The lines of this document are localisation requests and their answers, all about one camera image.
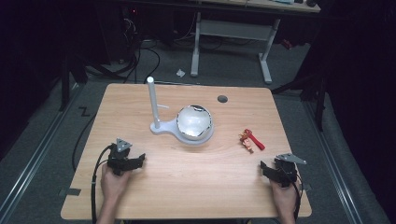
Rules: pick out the white-legged desk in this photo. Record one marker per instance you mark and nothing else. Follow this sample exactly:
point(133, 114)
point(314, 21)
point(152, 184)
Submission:
point(233, 29)

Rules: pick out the grey tape strip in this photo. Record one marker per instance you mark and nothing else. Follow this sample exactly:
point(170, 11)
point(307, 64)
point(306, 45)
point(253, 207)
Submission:
point(70, 192)

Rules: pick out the crumpled white paper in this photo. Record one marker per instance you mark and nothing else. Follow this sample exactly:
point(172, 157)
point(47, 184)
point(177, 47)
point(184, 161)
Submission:
point(180, 73)

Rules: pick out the shiny silver metal bowl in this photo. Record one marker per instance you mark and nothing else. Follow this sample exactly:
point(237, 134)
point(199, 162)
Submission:
point(194, 122)

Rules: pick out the person's right hand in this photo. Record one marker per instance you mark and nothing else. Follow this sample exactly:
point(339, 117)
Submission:
point(285, 196)

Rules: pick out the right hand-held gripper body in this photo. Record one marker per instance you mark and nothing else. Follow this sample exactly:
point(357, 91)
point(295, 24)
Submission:
point(288, 169)

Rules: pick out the white stand with pole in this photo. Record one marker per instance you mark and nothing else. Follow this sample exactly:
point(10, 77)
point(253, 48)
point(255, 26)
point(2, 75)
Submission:
point(162, 127)

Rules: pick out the metal floor rail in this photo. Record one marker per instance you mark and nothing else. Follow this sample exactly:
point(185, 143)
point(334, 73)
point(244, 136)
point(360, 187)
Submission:
point(31, 161)
point(336, 168)

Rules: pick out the person's left hand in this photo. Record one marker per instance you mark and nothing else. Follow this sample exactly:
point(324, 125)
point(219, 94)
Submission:
point(112, 184)

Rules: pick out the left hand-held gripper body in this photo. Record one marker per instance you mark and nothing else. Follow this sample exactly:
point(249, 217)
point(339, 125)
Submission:
point(120, 154)

